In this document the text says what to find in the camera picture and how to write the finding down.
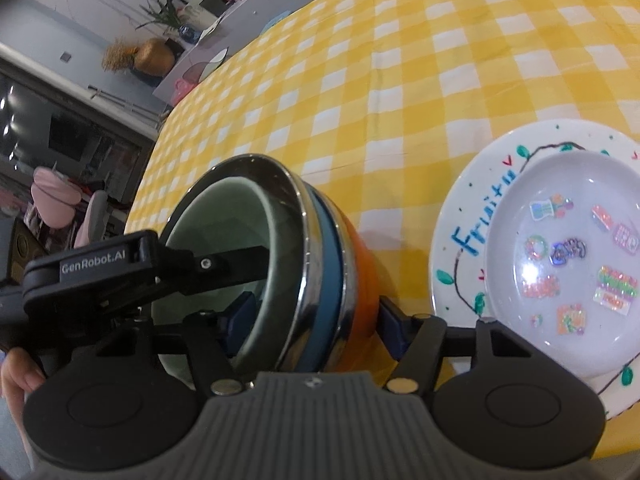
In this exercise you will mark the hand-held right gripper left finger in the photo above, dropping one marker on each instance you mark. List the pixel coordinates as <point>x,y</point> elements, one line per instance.
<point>241,321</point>

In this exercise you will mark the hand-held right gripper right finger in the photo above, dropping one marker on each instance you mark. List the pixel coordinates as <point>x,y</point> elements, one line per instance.
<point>392,331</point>

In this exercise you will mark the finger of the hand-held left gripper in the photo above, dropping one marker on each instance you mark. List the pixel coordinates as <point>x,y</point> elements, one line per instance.
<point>215,264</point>

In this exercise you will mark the green ceramic bowl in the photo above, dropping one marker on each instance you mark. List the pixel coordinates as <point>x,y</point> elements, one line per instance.
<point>210,210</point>

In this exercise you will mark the orange steel bowl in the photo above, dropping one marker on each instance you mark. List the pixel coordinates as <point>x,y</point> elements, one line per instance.
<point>362,270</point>

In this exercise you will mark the blue steel bowl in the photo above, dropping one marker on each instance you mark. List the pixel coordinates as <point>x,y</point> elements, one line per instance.
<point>325,270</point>

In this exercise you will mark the white vine-painted plate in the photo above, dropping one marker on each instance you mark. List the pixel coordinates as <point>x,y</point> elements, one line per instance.
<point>460,210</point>

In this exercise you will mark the small white sticker plate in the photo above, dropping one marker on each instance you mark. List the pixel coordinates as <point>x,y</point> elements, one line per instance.
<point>565,185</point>

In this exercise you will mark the person's left hand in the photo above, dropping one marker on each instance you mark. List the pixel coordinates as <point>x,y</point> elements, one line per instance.
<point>16,370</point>

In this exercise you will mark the white chair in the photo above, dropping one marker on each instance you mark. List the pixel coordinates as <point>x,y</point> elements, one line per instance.
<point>92,220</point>

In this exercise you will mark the pink rounded object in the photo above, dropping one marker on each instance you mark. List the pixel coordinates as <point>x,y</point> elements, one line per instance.
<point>52,195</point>

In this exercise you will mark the gold vase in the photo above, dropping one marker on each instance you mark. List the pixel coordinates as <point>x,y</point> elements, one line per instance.
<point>155,57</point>

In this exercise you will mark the dried flower bunch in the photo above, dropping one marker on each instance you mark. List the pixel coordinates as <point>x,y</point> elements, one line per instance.
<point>119,55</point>

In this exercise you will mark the plant in blue vase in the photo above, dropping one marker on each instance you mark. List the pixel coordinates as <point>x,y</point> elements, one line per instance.
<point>187,32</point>

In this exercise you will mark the light blue stool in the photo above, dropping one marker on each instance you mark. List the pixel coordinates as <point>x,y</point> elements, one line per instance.
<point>278,20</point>

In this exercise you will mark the yellow checked tablecloth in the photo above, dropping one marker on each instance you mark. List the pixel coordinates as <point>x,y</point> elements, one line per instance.
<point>400,60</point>

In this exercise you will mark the grey wall switch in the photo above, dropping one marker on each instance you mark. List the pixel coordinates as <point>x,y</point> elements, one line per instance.
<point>65,56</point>

